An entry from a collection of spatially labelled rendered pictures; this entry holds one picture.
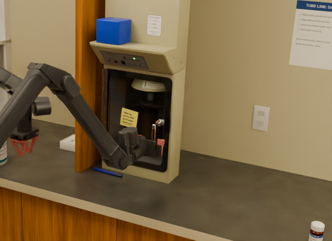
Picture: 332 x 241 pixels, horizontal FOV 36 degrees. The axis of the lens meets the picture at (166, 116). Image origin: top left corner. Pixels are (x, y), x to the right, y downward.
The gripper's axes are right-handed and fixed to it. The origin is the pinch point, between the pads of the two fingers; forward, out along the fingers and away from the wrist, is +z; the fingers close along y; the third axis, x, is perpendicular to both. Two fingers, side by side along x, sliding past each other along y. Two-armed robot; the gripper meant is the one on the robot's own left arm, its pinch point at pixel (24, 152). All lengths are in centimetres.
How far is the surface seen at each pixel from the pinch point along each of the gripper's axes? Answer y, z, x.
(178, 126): 41, -8, -46
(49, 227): 6.9, 33.5, -6.4
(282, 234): 16, 15, -98
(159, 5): 33, -57, -38
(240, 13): 76, -53, -58
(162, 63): 26, -37, -44
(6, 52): 72, -20, 70
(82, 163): 25.9, 11.2, -9.4
